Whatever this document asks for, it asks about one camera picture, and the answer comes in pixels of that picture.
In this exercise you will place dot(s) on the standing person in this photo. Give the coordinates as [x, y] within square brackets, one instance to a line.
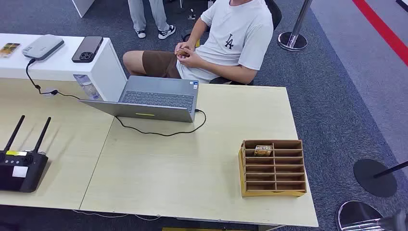
[137, 12]

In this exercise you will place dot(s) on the grey flat box device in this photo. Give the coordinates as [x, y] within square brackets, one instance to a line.
[43, 46]

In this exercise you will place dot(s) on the chrome stanchion post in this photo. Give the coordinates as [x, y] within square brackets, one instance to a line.
[291, 41]

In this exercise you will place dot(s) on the person's right forearm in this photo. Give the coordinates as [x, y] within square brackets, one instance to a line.
[197, 32]

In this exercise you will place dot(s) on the person's left hand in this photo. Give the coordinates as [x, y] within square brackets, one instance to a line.
[192, 60]

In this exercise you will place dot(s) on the white cabinet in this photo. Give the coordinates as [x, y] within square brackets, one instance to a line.
[105, 73]

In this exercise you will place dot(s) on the clear water bottle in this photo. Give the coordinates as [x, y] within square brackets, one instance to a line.
[87, 87]

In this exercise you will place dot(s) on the black router with antennas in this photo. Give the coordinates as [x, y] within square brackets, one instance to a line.
[22, 181]

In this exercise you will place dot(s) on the dark smartphone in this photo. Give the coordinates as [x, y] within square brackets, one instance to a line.
[89, 47]

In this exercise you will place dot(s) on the wooden slotted card holder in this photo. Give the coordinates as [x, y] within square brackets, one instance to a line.
[271, 193]

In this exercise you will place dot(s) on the chrome stanchion with dark post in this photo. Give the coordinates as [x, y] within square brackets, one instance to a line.
[353, 216]

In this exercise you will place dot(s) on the grey laptop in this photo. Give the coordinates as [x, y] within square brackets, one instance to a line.
[159, 87]

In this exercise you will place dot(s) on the seated person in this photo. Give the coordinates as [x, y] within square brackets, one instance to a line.
[236, 47]

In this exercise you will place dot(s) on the yellow printed card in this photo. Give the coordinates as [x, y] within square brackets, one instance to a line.
[9, 50]

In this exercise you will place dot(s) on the person's left forearm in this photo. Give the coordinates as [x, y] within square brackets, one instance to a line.
[229, 71]

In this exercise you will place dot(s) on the black stanchion with disc base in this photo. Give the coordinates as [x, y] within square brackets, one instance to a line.
[373, 178]

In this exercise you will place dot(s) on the person's right hand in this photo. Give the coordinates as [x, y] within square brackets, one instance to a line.
[181, 46]

